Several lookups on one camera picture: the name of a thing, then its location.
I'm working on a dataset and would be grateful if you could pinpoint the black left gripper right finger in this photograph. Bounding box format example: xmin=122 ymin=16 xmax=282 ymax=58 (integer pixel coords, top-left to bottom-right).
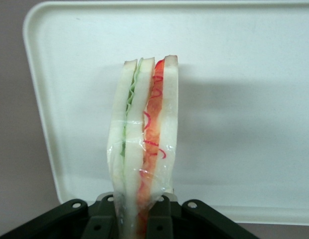
xmin=147 ymin=193 xmax=260 ymax=239

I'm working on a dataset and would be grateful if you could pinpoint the beige plastic tray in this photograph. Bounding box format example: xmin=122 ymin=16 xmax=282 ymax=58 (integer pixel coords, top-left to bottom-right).
xmin=22 ymin=1 xmax=309 ymax=224

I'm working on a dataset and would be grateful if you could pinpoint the triangle sandwich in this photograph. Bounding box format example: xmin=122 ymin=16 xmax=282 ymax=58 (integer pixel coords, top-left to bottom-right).
xmin=106 ymin=53 xmax=180 ymax=239

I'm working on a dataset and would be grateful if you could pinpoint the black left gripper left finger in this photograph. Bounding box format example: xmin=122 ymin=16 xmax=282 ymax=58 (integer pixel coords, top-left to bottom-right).
xmin=0 ymin=192 xmax=118 ymax=239

